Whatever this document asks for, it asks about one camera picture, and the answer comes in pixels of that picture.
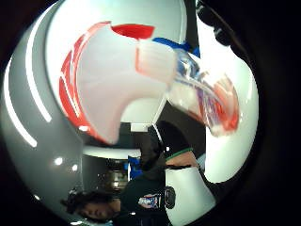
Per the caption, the red and white plastic container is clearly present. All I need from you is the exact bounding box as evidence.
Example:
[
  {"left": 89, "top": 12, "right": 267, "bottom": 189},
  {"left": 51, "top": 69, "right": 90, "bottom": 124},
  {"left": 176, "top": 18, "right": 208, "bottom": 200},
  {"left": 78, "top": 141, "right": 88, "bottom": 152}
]
[{"left": 57, "top": 20, "right": 179, "bottom": 146}]

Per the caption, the the person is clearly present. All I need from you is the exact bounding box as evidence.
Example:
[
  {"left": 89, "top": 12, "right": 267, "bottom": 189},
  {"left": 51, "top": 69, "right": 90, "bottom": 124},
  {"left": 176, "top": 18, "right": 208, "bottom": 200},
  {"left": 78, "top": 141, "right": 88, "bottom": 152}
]
[{"left": 60, "top": 169, "right": 177, "bottom": 226}]

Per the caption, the dark background shelf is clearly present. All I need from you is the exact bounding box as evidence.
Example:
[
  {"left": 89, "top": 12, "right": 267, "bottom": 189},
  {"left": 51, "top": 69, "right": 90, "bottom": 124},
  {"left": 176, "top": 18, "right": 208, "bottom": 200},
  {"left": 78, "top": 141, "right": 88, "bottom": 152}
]
[{"left": 97, "top": 158, "right": 130, "bottom": 191}]

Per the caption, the clear plastic bottle blue cap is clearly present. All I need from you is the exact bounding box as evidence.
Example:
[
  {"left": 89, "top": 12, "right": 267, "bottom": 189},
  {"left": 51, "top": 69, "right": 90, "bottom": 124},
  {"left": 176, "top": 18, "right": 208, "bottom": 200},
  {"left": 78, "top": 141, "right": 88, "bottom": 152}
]
[{"left": 151, "top": 37, "right": 242, "bottom": 137}]

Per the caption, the black oval device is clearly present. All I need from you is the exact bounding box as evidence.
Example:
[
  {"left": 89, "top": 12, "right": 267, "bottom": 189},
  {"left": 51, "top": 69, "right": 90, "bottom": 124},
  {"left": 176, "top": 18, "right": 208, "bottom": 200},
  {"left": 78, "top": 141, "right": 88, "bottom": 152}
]
[{"left": 164, "top": 186, "right": 177, "bottom": 210}]

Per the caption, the blue chair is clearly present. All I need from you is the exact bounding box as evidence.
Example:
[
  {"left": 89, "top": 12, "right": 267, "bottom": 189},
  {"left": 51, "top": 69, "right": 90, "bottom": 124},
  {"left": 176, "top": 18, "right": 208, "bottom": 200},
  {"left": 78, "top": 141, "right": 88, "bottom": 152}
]
[{"left": 126, "top": 155, "right": 143, "bottom": 181}]

